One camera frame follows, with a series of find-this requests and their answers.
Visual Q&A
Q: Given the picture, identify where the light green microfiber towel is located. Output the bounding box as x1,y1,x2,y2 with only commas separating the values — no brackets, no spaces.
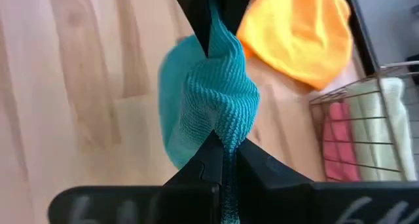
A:
346,77,418,181

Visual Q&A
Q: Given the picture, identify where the metal wire basket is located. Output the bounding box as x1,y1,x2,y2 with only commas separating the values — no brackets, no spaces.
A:
308,60,419,183

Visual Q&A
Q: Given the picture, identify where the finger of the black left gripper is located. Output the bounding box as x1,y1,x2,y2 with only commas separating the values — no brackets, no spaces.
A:
168,0,213,58
221,0,257,35

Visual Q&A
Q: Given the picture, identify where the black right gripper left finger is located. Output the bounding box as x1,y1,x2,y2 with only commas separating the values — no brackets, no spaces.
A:
48,130,226,224

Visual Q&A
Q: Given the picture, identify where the pink microfiber towel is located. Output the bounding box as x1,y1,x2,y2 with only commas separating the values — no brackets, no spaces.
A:
322,102,361,182

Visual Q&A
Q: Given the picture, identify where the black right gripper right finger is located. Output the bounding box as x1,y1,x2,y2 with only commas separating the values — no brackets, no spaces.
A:
235,138,419,224

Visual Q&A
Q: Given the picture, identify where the black aluminium table frame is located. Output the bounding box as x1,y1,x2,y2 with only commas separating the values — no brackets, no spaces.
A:
338,0,381,76

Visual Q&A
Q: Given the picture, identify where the teal microfiber towel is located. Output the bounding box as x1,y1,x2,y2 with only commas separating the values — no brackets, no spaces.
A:
158,1,261,224

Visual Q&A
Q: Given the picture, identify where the orange microfiber towel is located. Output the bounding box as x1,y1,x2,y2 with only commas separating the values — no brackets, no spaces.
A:
236,0,354,90

